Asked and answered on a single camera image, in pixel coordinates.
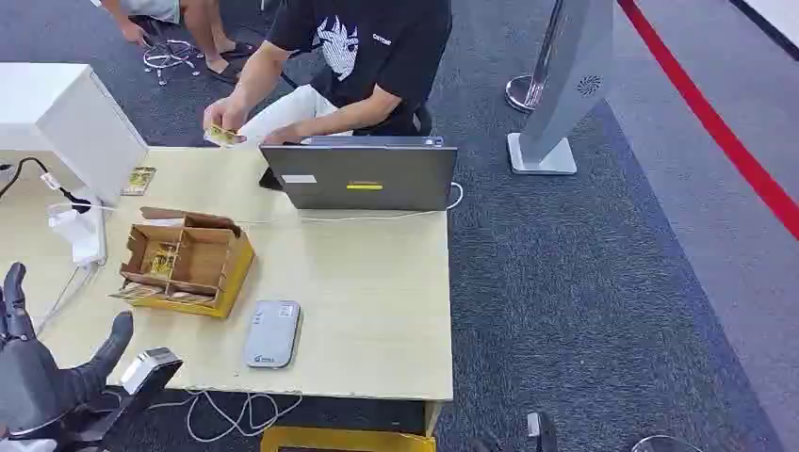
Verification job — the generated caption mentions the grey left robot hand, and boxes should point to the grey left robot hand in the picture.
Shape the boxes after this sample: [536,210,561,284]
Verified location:
[0,262,136,439]

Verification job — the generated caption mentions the yellow printed card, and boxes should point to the yellow printed card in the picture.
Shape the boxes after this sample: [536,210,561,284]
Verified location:
[121,166,158,198]
[204,123,247,149]

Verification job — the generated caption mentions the flat card in box slot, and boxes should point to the flat card in box slot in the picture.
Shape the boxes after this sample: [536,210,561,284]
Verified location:
[109,282,166,302]
[164,291,218,306]

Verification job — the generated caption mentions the white plastic bag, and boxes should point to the white plastic bag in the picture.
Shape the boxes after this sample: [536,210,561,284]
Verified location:
[47,191,109,267]

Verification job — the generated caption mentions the card stack in box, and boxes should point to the card stack in box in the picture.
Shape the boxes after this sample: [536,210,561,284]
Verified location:
[148,245,180,280]

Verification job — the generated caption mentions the wooden card box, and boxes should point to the wooden card box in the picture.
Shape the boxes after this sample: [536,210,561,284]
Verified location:
[108,206,256,320]

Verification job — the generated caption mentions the yellow printed card on desk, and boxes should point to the yellow printed card on desk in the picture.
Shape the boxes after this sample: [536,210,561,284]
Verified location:
[121,166,158,198]

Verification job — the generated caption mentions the grey card reader device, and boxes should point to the grey card reader device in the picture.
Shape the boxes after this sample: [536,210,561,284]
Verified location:
[242,299,302,370]

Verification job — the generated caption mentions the white cabinet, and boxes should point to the white cabinet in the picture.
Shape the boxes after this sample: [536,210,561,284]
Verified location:
[0,62,150,206]

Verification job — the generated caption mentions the yellow crate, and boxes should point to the yellow crate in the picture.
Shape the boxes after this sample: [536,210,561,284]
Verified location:
[260,425,437,452]

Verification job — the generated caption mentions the pale wooden desk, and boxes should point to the pale wooden desk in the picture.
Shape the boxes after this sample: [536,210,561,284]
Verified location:
[0,146,455,439]

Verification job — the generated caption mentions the chrome chair base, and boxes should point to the chrome chair base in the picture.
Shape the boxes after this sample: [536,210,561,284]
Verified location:
[142,38,203,87]

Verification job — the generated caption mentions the grey laptop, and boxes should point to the grey laptop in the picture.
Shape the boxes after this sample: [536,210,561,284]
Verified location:
[258,135,460,213]

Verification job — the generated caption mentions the standing person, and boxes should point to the standing person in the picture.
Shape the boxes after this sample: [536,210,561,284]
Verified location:
[99,0,258,84]

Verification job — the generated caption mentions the seated person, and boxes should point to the seated person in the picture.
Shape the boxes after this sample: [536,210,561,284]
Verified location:
[203,0,454,149]

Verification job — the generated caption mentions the grey kiosk stand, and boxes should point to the grey kiosk stand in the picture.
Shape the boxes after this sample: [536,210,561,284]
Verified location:
[506,0,617,176]

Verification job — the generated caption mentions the thin white cable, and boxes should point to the thin white cable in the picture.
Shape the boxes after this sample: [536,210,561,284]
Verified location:
[35,262,103,336]

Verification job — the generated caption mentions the white coiled cable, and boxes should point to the white coiled cable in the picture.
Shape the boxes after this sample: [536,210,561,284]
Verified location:
[144,389,304,444]

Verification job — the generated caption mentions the black cable with tag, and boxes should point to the black cable with tag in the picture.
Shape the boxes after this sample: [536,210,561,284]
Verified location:
[0,156,93,215]

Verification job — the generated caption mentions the white laptop cable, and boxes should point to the white laptop cable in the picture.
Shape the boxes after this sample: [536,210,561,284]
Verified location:
[298,181,465,224]

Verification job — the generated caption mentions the chrome stanchion post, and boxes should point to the chrome stanchion post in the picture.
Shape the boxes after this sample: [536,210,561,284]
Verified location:
[504,0,566,114]

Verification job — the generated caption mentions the chrome ring base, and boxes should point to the chrome ring base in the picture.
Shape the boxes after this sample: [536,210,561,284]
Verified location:
[628,433,706,452]

